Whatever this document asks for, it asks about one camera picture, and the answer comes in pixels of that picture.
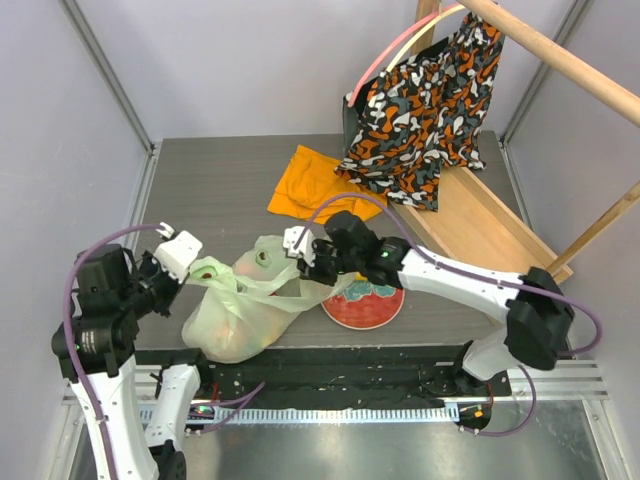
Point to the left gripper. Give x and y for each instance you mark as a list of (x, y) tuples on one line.
[(164, 304)]

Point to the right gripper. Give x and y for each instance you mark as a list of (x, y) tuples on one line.
[(314, 265)]

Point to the green avocado plastic bag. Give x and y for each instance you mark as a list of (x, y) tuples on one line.
[(248, 306)]

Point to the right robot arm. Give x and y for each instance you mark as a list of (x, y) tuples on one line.
[(534, 319)]

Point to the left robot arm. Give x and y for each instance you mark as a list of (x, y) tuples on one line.
[(95, 346)]

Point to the red floral plate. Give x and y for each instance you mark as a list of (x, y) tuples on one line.
[(364, 306)]

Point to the orange cloth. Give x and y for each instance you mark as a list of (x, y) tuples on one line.
[(308, 181)]

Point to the patterned camouflage cloth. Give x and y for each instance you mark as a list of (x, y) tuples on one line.
[(404, 125)]

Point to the pink and cream hanger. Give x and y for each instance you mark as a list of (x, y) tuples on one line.
[(429, 14)]

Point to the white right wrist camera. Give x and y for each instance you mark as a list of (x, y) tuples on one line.
[(298, 244)]

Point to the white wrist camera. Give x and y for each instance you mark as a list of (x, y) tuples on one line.
[(298, 244), (177, 251)]

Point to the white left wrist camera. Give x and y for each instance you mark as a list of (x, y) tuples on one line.
[(177, 251)]

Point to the wooden rack frame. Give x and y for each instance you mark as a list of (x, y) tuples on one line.
[(475, 226)]

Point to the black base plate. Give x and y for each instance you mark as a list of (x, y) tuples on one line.
[(383, 377)]

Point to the white cable duct strip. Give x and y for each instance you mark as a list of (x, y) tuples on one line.
[(448, 413)]

